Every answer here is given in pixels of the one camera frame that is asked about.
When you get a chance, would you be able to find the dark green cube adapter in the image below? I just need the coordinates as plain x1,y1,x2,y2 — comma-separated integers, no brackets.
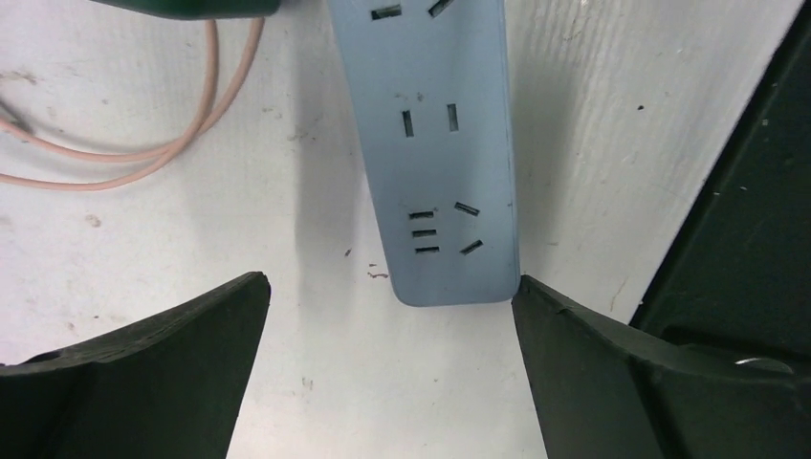
96,0,282,20

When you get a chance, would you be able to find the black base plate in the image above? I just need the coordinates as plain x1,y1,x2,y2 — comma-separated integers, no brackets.
631,5,810,359

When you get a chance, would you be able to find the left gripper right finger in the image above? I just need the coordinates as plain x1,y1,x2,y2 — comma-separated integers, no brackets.
512,275,810,458

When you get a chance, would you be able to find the light blue power strip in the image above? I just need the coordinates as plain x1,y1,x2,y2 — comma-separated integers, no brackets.
329,0,520,307

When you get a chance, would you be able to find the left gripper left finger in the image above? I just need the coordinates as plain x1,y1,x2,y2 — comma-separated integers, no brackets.
1,272,271,458

